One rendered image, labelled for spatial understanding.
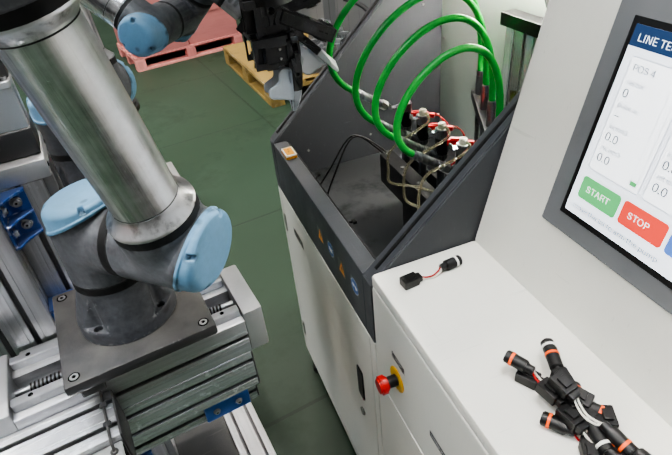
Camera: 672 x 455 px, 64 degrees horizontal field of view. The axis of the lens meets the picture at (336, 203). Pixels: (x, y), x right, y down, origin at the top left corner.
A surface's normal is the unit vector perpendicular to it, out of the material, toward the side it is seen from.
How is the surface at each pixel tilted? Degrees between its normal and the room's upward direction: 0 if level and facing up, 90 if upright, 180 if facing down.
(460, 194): 90
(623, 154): 76
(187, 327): 0
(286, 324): 0
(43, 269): 90
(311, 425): 0
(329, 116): 90
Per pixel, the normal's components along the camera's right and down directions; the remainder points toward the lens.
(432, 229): 0.37, 0.49
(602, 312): -0.92, 0.07
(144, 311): 0.68, 0.05
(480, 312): -0.09, -0.83
